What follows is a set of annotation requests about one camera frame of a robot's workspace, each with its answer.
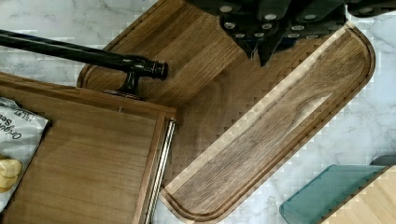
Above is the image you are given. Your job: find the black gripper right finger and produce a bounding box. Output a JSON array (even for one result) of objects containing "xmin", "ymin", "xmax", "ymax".
[{"xmin": 258, "ymin": 6, "xmax": 345, "ymax": 66}]

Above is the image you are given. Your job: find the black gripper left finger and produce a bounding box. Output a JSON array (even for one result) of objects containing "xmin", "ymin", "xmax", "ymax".
[{"xmin": 219, "ymin": 14, "xmax": 267, "ymax": 60}]

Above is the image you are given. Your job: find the black drawer handle bar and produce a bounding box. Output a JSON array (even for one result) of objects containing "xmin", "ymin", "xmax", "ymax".
[{"xmin": 0, "ymin": 30, "xmax": 169, "ymax": 99}]

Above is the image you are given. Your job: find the wooden drawer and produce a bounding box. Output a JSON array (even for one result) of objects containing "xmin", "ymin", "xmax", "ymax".
[{"xmin": 1, "ymin": 74, "xmax": 176, "ymax": 224}]

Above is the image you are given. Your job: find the dark wooden cutting board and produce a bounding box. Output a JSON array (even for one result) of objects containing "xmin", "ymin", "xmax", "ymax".
[{"xmin": 77, "ymin": 0, "xmax": 376, "ymax": 224}]

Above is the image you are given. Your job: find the teal canister with bamboo lid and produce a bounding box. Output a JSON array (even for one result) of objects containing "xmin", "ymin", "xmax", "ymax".
[{"xmin": 279, "ymin": 154, "xmax": 395, "ymax": 224}]

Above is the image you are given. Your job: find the white chip bag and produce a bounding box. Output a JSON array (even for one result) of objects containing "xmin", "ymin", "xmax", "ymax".
[{"xmin": 0, "ymin": 97, "xmax": 49, "ymax": 211}]

